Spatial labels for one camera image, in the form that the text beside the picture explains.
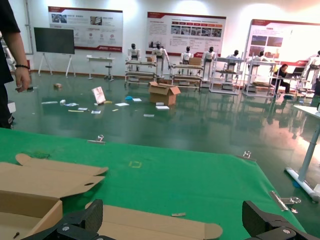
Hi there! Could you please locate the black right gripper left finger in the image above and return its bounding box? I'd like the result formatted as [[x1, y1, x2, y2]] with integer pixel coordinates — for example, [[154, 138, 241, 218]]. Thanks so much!
[[22, 199, 104, 240]]

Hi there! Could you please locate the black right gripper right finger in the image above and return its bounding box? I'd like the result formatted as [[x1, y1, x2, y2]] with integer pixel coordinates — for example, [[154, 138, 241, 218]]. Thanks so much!
[[242, 200, 320, 240]]

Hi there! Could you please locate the bare person forearm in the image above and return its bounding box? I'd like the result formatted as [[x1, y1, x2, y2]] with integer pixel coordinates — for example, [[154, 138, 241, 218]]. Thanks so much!
[[4, 30, 30, 69]]

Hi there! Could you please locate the open brown cardboard box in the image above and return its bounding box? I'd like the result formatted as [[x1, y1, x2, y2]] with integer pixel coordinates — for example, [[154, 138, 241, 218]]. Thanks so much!
[[84, 202, 223, 240], [0, 153, 110, 240]]

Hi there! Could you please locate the large open cardboard box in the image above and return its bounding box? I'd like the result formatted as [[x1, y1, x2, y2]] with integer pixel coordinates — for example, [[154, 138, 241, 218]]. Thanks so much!
[[147, 80, 182, 107]]

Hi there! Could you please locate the bystander hand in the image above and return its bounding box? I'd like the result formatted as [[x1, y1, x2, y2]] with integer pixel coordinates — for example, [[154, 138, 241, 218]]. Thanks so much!
[[14, 66, 33, 93]]

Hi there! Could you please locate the silver binder clamp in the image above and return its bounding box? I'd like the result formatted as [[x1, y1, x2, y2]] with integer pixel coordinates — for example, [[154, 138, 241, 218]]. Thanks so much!
[[236, 150, 257, 162], [86, 134, 107, 145], [269, 190, 302, 214]]

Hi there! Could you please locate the white standing desk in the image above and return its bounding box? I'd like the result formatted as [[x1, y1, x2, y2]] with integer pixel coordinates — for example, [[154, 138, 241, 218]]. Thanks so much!
[[284, 104, 320, 202]]

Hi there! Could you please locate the green felt table cloth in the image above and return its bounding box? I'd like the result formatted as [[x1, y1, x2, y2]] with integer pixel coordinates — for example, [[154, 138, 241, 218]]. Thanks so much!
[[0, 127, 308, 240]]

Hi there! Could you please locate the pink white paper bag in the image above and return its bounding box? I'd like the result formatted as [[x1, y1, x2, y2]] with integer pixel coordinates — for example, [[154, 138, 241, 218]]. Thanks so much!
[[91, 86, 107, 106]]

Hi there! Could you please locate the black stool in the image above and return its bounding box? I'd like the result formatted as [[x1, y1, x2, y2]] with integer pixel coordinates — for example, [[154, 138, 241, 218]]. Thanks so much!
[[104, 65, 116, 82]]

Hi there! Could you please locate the seated person in black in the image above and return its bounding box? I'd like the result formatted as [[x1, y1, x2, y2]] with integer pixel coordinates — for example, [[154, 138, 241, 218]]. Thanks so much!
[[271, 63, 292, 96]]

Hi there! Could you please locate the white metal work rack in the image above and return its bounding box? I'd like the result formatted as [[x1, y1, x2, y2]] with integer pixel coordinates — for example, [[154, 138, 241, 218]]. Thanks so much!
[[209, 57, 245, 96], [124, 59, 158, 87], [170, 63, 204, 93], [243, 59, 281, 97]]

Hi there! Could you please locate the white humanoid robot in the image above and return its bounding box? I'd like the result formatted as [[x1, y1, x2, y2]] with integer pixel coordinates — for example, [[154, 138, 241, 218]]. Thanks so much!
[[249, 50, 270, 67], [180, 45, 194, 76], [150, 42, 174, 79], [127, 42, 142, 72], [303, 50, 320, 84], [225, 49, 242, 67], [200, 46, 219, 89]]

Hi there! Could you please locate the black display on stand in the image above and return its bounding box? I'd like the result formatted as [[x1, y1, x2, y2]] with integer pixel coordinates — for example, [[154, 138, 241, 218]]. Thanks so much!
[[33, 26, 77, 79]]

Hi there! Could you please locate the standing person in black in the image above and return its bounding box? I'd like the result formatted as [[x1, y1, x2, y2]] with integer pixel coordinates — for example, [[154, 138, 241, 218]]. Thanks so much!
[[0, 0, 21, 130]]

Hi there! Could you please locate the red white wall poster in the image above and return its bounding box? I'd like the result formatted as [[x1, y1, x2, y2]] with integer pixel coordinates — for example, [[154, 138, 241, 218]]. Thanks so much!
[[47, 6, 124, 54], [146, 11, 227, 57], [245, 18, 320, 66]]

